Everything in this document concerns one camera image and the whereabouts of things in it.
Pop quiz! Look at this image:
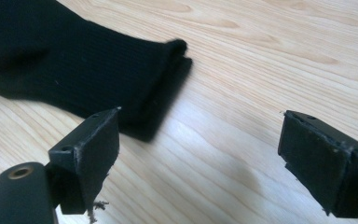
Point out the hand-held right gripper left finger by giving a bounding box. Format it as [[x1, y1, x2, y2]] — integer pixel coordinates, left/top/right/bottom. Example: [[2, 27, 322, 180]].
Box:
[[48, 106, 121, 216]]

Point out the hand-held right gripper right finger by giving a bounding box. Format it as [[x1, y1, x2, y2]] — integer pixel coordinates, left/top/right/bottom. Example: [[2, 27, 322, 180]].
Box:
[[277, 109, 358, 219]]

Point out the black sock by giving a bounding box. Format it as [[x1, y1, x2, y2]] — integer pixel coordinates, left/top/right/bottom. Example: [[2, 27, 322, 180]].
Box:
[[0, 0, 188, 124], [117, 56, 194, 144]]

